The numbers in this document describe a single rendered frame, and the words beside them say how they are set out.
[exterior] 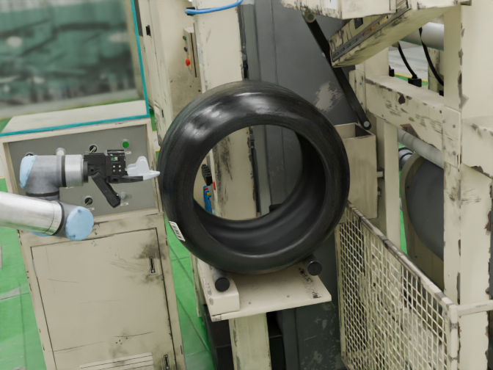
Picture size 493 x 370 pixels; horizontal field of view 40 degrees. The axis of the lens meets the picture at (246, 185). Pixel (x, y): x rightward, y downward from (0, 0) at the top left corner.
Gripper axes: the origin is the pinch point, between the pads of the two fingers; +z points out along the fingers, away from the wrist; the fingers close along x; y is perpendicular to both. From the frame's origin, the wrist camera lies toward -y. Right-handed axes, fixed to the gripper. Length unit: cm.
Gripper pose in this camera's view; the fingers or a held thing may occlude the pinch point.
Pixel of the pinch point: (155, 175)
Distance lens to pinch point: 195.5
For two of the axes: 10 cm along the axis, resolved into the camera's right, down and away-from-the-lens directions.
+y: 0.3, -9.5, -3.0
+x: -1.8, -3.0, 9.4
